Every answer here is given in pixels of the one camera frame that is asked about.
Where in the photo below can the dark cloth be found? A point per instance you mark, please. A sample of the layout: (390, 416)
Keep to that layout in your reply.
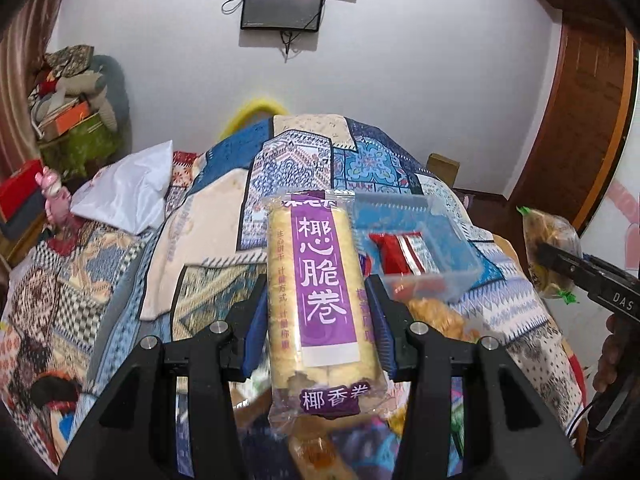
(52, 390)

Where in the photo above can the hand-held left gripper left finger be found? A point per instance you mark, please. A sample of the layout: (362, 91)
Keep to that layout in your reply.
(255, 332)

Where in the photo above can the green patterned cloth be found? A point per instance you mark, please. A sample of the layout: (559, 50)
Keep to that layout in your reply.
(85, 145)

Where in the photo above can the red patchwork bedsheet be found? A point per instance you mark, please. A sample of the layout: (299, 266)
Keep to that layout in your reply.
(75, 270)

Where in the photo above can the white pillow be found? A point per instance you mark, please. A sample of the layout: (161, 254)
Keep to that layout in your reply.
(125, 190)

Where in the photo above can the brown wooden door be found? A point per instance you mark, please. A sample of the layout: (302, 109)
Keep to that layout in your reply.
(575, 135)

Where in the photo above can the person's right hand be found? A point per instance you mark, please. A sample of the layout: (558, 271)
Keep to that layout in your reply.
(607, 360)

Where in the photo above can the clear plastic container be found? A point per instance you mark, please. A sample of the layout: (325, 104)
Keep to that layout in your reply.
(450, 240)

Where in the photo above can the orange box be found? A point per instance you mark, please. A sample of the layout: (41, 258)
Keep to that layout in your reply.
(70, 117)

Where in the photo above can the dark grey box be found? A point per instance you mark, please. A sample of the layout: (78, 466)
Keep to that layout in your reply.
(22, 220)

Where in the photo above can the blue patchwork blanket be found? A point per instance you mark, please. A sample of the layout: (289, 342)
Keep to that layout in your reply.
(220, 210)

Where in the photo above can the red snack packet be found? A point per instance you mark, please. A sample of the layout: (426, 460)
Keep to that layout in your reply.
(400, 252)

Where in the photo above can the purple label wafer roll packet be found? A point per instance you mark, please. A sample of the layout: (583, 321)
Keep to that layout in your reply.
(320, 280)

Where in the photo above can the patterned cloth bag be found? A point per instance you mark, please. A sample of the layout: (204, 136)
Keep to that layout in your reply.
(70, 55)

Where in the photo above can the red box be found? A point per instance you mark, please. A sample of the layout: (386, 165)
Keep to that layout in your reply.
(20, 187)

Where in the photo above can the pink plush toy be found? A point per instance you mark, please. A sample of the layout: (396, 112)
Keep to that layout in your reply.
(56, 200)

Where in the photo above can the striped brown curtain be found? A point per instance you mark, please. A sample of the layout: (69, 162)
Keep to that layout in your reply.
(25, 60)

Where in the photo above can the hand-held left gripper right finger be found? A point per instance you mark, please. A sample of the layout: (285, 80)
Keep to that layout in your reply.
(382, 332)

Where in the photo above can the yellow hoop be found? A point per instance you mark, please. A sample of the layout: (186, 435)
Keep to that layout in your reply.
(250, 107)

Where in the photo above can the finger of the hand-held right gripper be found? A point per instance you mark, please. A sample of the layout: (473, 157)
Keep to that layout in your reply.
(557, 260)

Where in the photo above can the clear bag of yellow cookies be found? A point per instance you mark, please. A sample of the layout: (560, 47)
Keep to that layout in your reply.
(545, 230)

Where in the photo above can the white sliding door pink hearts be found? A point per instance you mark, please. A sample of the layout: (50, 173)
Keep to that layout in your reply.
(620, 200)

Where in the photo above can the clear packet of orange snack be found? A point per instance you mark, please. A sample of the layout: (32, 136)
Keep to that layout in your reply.
(317, 452)

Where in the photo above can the grey plush toy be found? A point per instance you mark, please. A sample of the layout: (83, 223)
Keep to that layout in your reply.
(82, 85)

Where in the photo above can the cardboard box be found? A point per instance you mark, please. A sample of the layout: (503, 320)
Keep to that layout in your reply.
(442, 167)

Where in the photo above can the small black wall monitor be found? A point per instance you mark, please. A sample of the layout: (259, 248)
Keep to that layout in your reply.
(282, 5)

